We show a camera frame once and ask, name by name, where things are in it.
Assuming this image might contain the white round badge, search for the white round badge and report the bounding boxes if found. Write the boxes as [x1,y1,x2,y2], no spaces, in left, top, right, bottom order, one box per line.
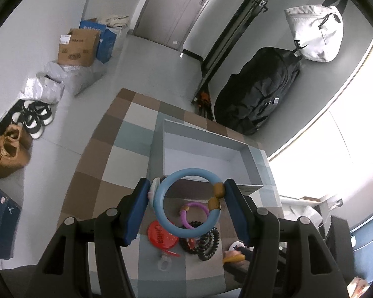
[228,241,254,251]

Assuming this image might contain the pink yellow hair clip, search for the pink yellow hair clip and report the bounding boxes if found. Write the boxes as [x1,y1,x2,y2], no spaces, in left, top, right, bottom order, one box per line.
[222,250,246,264]

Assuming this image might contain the black spiral hair tie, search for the black spiral hair tie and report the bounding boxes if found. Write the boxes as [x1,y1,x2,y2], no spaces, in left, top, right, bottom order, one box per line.
[196,226,221,262]

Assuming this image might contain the red round badge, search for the red round badge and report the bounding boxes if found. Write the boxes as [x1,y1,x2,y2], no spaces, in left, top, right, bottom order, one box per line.
[147,220,178,250]

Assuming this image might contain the purple ring bracelet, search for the purple ring bracelet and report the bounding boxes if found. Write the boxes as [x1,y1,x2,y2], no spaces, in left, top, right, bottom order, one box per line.
[179,202,210,229]

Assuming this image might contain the blue ring bracelet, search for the blue ring bracelet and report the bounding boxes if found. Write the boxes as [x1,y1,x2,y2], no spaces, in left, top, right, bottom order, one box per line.
[152,167,226,239]

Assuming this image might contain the clear plastic hair clip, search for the clear plastic hair clip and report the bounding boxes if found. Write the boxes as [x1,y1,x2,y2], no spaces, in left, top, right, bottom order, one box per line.
[157,250,180,272]

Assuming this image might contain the dark blue shoe box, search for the dark blue shoe box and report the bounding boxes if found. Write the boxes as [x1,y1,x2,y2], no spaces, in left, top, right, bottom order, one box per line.
[0,189,21,260]

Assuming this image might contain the checkered table cloth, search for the checkered table cloth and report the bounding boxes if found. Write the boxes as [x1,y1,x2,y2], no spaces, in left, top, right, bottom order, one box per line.
[60,89,281,297]

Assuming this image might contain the brown boot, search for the brown boot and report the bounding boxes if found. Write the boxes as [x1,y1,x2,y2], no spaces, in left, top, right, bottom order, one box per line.
[4,124,32,150]
[0,136,30,178]

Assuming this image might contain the grey cardboard box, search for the grey cardboard box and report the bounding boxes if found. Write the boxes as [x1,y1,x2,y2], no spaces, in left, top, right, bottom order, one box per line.
[147,120,263,195]

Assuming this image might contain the black backpack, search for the black backpack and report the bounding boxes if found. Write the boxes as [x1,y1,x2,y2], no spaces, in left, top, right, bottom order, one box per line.
[214,47,302,135]

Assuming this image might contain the white plastic bag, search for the white plastic bag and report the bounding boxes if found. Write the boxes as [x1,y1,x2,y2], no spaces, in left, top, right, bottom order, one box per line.
[19,59,106,104]

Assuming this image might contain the brown cardboard box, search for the brown cardboard box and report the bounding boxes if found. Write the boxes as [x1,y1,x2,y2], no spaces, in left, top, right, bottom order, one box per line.
[57,28,100,67]

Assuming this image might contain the blue shopping bag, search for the blue shopping bag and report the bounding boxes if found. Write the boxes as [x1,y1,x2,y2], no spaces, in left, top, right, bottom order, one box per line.
[79,20,116,63]

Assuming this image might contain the cream tote bag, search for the cream tote bag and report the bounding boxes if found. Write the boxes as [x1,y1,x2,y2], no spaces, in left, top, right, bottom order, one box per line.
[105,15,130,28]

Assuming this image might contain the black coat rack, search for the black coat rack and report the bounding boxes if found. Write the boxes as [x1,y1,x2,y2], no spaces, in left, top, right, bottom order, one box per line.
[191,0,269,108]

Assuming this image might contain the grey door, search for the grey door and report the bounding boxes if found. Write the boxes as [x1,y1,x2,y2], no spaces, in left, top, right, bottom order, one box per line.
[133,0,209,50]

